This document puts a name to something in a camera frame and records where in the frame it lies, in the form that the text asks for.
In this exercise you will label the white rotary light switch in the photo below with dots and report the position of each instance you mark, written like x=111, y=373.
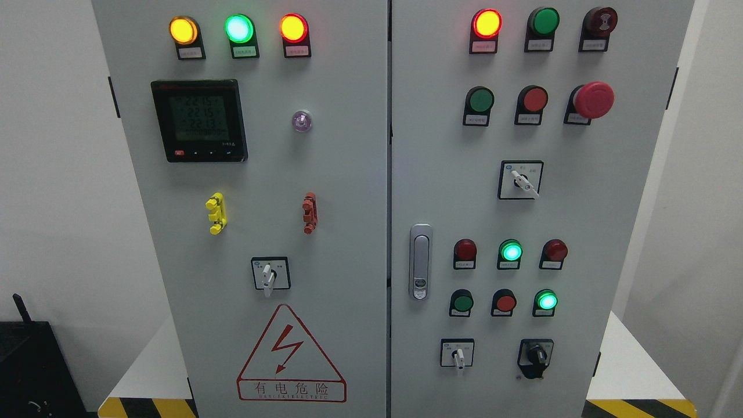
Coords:
x=270, y=274

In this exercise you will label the red terminal connector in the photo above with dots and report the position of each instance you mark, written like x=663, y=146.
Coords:
x=310, y=214

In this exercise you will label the dark red indicator lamp left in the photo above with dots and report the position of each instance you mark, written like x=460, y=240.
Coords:
x=464, y=254

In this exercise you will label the dark red indicator lamp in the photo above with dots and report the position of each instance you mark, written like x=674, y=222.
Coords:
x=554, y=253
x=464, y=254

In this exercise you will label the small clear light bulb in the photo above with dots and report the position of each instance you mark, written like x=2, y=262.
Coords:
x=302, y=120

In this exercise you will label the left grey cabinet door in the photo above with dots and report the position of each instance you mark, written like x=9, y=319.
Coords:
x=338, y=273

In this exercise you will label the grey cabinet door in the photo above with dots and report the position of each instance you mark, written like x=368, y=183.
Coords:
x=338, y=273
x=447, y=175

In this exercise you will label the lit green indicator lamp middle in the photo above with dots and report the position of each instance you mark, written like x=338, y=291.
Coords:
x=510, y=255

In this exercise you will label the green push button second row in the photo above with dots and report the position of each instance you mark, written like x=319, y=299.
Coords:
x=477, y=106

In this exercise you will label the yellow terminal connector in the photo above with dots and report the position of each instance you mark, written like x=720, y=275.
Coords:
x=215, y=205

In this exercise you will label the red push button lower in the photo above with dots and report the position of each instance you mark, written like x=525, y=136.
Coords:
x=503, y=303

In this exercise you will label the right grey cabinet door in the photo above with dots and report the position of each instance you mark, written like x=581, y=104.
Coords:
x=447, y=175

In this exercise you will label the red electrical hazard warning sticker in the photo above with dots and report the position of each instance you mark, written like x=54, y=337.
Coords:
x=287, y=364

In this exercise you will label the dark red indicator lamp right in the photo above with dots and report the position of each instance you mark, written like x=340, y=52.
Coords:
x=554, y=253

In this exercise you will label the black digital power meter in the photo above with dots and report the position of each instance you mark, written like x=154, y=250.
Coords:
x=200, y=121

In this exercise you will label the red push button second row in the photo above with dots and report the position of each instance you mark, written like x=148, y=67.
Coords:
x=530, y=105

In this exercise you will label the lit green push button lower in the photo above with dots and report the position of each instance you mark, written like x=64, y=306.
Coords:
x=545, y=303

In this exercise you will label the orange-red indicator lamp top left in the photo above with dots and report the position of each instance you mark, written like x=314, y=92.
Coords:
x=296, y=40

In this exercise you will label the lit red indicator lamp right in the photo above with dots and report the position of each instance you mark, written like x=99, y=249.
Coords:
x=484, y=32

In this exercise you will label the green indicator lamp top left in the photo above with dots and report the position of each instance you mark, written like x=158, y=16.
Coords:
x=242, y=35

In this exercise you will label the red emergency stop button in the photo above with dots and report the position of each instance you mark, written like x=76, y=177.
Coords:
x=587, y=102

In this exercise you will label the green push button top right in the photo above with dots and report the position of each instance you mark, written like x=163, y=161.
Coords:
x=541, y=26

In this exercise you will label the yellow indicator lamp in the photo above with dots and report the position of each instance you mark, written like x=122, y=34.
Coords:
x=187, y=37

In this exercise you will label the dark red buzzer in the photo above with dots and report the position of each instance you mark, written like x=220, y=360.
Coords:
x=598, y=23

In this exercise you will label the white platform with hazard stripes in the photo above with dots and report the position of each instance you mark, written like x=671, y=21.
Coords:
x=627, y=382

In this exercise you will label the black box with antenna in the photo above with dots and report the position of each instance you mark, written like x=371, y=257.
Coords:
x=35, y=380

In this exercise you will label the silver door lock handle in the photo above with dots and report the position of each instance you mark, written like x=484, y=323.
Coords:
x=419, y=261

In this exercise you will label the white rotary selector switch upper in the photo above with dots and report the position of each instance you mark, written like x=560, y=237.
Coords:
x=520, y=179

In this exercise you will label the white rotary selector switch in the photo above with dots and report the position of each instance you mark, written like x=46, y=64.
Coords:
x=457, y=352
x=520, y=179

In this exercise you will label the white rotary selector switch lower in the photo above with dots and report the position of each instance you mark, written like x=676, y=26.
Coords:
x=457, y=352

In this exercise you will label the black rotary selector switch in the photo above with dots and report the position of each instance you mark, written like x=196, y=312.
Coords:
x=534, y=357

